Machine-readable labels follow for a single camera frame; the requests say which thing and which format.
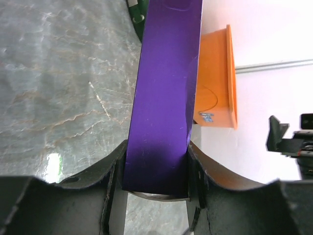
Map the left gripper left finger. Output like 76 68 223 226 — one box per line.
0 141 127 235

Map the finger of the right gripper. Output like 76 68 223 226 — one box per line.
266 115 290 153

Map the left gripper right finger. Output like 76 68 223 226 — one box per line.
186 143 313 235

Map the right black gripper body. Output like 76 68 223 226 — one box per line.
293 114 313 180

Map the silver R&O toothpaste box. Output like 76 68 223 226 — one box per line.
123 0 202 198

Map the orange plastic basket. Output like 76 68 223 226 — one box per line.
193 25 238 130

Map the dark green baseball cap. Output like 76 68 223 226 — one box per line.
126 0 149 42

